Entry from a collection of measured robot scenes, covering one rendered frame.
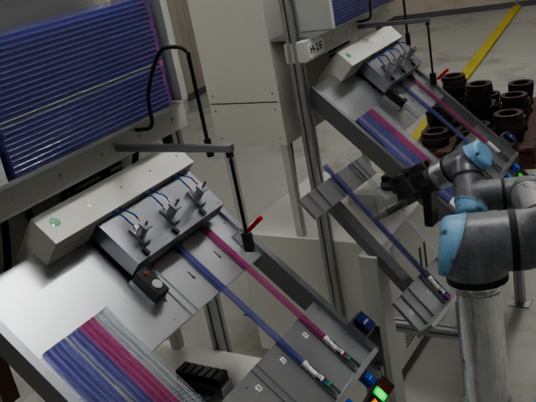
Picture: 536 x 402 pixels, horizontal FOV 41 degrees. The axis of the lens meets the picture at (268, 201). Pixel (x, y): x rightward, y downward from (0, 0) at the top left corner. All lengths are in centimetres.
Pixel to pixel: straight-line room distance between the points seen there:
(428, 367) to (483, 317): 163
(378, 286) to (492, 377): 70
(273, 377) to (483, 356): 48
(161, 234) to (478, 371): 76
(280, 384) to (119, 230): 50
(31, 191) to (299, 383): 73
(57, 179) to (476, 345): 93
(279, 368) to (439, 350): 153
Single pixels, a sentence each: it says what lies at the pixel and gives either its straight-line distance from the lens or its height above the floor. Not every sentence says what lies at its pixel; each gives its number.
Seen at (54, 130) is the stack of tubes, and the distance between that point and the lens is 157.
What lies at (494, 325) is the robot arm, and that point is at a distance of 146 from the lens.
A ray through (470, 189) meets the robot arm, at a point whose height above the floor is 110.
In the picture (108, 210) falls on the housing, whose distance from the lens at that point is 167.
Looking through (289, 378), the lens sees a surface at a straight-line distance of 170.
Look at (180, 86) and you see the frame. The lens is 186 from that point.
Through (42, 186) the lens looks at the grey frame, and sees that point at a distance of 159.
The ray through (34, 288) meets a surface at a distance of 159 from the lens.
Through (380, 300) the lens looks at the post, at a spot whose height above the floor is 70.
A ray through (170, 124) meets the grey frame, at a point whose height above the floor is 134.
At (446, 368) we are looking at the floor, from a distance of 305.
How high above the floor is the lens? 176
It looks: 21 degrees down
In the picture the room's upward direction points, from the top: 11 degrees counter-clockwise
